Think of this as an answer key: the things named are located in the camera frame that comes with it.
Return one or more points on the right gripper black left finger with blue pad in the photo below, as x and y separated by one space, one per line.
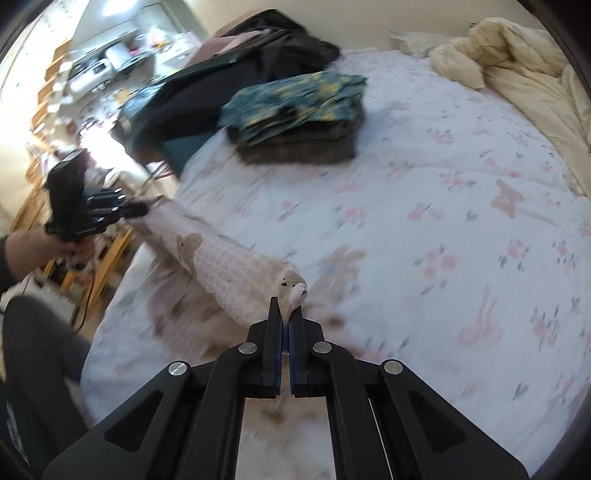
185 422

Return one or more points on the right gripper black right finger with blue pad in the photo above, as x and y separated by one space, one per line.
385 421

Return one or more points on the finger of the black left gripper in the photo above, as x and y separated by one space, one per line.
103 197
101 218

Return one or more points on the pink bear-print pants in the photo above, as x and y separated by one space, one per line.
203 288

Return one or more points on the person's left hand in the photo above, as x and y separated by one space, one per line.
27 251

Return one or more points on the black clothes pile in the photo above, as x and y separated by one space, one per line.
171 119

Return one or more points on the white printer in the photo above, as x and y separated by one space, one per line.
94 75

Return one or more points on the teal yellow folded garment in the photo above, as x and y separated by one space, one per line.
325 101

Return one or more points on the white floral bed sheet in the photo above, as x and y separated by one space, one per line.
477 236

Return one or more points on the dark brown folded garment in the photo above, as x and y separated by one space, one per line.
314 143

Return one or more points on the white pillow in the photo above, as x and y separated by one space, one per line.
417 44

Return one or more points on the cream duvet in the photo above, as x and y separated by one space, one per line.
527 67

